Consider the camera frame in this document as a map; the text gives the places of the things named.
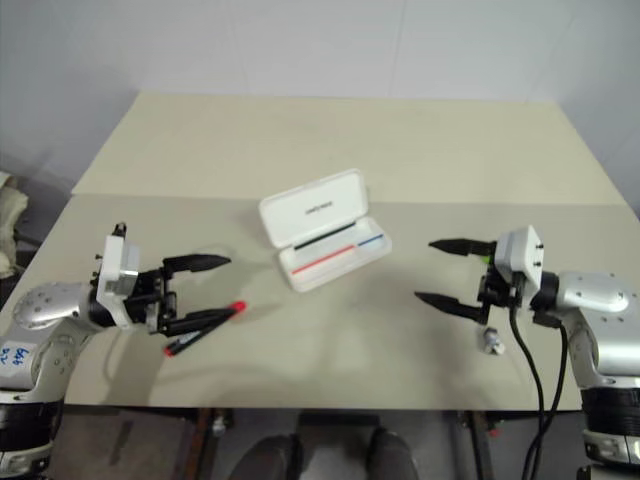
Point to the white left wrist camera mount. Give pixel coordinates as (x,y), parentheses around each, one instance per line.
(114,260)

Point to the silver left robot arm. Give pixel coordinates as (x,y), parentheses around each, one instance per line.
(45,305)

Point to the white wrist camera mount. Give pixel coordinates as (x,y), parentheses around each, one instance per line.
(520,250)
(114,260)

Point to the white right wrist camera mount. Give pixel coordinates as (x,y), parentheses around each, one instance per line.
(520,250)

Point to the thin red pen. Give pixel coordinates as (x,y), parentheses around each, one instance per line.
(322,260)

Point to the thin black pen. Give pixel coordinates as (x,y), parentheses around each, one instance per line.
(322,236)

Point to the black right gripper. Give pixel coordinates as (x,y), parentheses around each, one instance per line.
(496,291)

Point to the small white grey eraser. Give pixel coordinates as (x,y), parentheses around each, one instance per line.
(492,342)

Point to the thin blue pen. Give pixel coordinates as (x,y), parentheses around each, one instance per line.
(371,240)

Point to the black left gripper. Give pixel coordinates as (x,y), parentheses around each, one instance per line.
(150,300)

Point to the dark rounded shape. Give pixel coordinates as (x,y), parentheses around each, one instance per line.
(393,455)

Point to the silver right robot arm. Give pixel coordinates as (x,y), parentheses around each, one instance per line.
(595,300)

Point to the brown metal table leg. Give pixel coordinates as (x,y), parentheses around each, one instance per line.
(480,442)
(205,440)

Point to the white open pencil case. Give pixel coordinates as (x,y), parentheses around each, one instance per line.
(312,210)

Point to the white label with blue writing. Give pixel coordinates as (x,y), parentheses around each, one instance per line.
(15,356)

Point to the black marker with red cap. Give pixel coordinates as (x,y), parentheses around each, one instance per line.
(186,341)

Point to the beige crumpled cloth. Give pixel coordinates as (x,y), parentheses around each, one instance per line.
(10,205)

